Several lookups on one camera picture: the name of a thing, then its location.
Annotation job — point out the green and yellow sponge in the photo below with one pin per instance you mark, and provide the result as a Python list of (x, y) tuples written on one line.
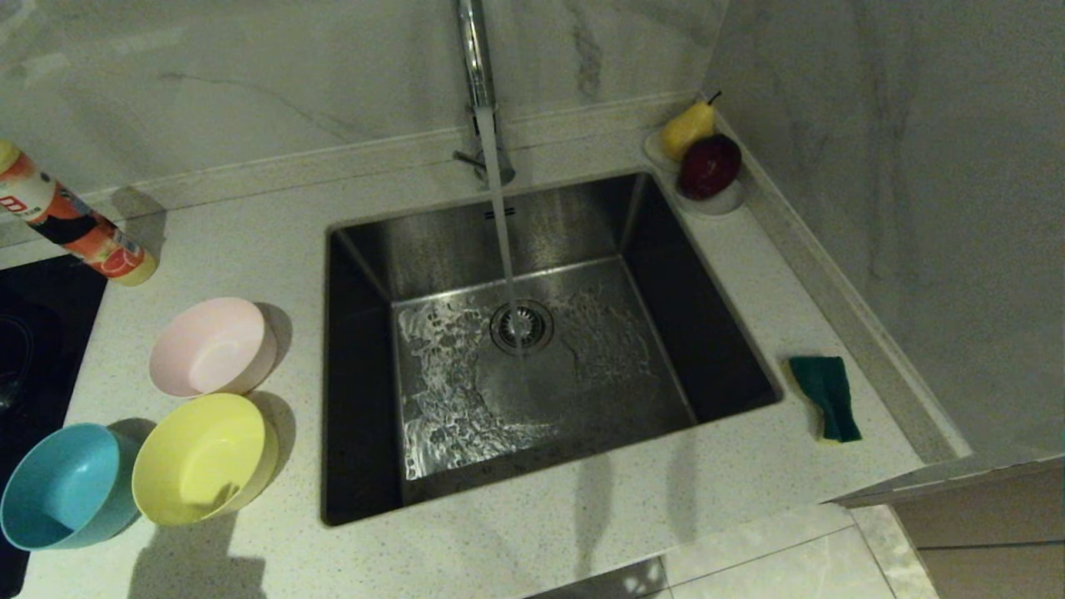
[(830, 395)]

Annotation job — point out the orange detergent bottle yellow cap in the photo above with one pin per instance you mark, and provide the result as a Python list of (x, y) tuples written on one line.
[(108, 249)]

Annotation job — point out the blue plastic bowl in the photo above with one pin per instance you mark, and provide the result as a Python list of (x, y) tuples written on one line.
[(62, 487)]

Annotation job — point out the stainless steel sink basin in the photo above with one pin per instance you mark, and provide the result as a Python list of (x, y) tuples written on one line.
[(582, 399)]

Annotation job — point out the chrome sink faucet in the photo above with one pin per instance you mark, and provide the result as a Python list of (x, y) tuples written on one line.
[(474, 50)]

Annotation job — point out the round metal drain strainer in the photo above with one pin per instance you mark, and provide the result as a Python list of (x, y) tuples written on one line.
[(521, 326)]

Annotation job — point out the small white dish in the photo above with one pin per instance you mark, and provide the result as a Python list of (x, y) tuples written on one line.
[(722, 204)]

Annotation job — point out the dark red apple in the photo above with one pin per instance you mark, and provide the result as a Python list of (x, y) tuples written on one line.
[(710, 166)]

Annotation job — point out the yellow pear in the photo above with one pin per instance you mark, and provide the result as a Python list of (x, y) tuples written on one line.
[(689, 129)]

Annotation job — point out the pink plastic bowl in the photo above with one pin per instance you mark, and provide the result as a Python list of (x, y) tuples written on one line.
[(208, 345)]

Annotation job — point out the yellow plastic bowl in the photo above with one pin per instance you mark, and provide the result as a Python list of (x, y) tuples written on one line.
[(200, 457)]

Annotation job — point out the black induction cooktop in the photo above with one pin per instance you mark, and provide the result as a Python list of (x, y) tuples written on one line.
[(42, 333)]

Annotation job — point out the beige wooden cabinet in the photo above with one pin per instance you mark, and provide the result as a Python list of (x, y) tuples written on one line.
[(998, 532)]

